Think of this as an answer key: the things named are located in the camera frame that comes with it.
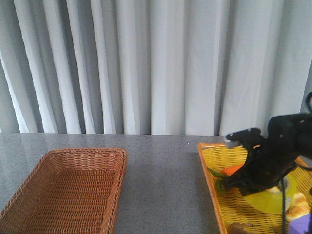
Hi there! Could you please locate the orange toy carrot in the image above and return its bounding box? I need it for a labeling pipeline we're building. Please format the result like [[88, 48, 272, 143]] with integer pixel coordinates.
[[208, 163, 244, 195]]

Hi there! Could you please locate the toy croissant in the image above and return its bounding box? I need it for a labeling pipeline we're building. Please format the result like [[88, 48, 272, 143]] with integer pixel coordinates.
[[268, 186, 311, 222]]

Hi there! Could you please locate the yellow packing tape roll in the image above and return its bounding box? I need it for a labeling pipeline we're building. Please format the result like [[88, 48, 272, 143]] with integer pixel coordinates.
[[244, 174, 297, 214]]

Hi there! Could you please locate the brown toy item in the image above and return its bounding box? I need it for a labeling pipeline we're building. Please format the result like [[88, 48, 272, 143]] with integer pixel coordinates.
[[227, 222, 253, 234]]

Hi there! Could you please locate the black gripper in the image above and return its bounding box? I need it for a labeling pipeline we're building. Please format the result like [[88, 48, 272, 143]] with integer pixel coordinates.
[[222, 114, 305, 196]]

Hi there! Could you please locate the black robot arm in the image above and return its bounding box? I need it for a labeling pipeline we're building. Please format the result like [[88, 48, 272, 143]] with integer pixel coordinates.
[[222, 114, 312, 196]]

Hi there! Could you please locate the grey pleated curtain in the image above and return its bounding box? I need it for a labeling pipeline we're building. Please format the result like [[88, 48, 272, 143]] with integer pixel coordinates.
[[0, 0, 312, 136]]

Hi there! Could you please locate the brown wicker basket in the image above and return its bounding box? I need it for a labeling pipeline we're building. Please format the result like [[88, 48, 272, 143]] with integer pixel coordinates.
[[0, 148, 127, 234]]

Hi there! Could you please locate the purple block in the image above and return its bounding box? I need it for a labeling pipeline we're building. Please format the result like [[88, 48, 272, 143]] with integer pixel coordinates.
[[288, 214, 311, 234]]

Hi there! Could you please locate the yellow wicker basket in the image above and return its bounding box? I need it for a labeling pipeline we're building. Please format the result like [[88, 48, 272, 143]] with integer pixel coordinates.
[[198, 143, 312, 234]]

